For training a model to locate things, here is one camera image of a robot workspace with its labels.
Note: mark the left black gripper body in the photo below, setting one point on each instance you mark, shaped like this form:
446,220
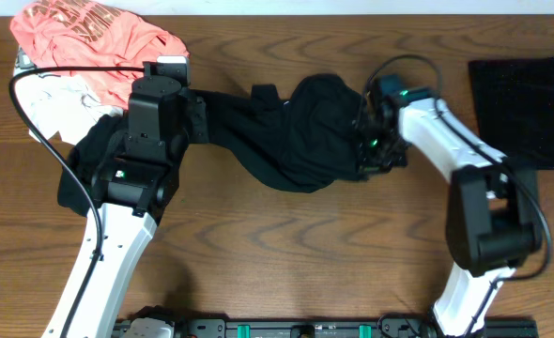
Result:
197,123

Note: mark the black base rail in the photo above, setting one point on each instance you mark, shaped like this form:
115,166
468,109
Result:
156,321

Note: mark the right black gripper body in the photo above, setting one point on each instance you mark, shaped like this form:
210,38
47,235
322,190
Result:
382,153

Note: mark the black t-shirt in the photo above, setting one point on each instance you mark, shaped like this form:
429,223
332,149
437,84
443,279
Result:
301,144

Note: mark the coral pink printed shirt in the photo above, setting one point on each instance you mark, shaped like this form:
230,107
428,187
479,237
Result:
90,34

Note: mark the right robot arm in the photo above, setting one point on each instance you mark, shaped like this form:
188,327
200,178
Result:
493,222

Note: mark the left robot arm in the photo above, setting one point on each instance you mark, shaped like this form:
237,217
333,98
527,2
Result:
131,188

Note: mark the white printed shirt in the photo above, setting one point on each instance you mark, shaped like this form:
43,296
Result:
65,105

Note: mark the black fabric storage container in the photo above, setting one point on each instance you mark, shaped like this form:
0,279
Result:
514,106

